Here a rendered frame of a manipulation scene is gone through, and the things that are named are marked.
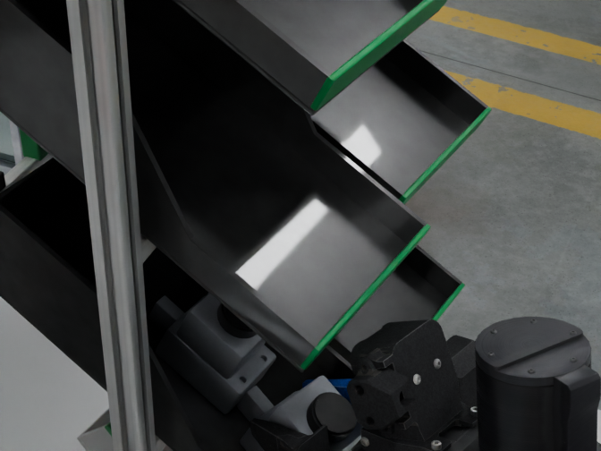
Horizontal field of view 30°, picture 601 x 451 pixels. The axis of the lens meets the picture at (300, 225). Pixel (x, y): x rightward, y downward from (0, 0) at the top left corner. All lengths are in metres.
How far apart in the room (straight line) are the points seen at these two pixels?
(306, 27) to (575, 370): 0.21
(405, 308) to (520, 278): 1.99
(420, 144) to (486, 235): 2.21
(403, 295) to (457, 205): 2.20
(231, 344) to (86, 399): 0.60
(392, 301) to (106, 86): 0.40
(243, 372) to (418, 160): 0.18
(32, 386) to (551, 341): 0.83
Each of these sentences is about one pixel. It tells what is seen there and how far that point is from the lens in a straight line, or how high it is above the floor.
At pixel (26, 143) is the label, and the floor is 1.32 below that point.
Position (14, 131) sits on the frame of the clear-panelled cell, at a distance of 1.57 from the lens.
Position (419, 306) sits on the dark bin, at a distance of 0.88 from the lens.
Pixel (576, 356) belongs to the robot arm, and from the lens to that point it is 0.57.
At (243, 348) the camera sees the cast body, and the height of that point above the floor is 1.29.
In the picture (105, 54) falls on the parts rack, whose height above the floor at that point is 1.52.
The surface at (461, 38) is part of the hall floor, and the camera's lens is 3.93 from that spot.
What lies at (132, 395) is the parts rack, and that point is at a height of 1.30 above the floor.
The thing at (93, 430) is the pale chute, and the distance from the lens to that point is 0.78.
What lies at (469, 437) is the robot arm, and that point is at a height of 1.31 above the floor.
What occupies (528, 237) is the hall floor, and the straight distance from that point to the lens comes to 3.00.
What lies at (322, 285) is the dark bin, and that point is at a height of 1.36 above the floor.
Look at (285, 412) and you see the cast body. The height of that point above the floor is 1.27.
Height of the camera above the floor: 1.77
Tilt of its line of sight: 37 degrees down
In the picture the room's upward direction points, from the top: 2 degrees clockwise
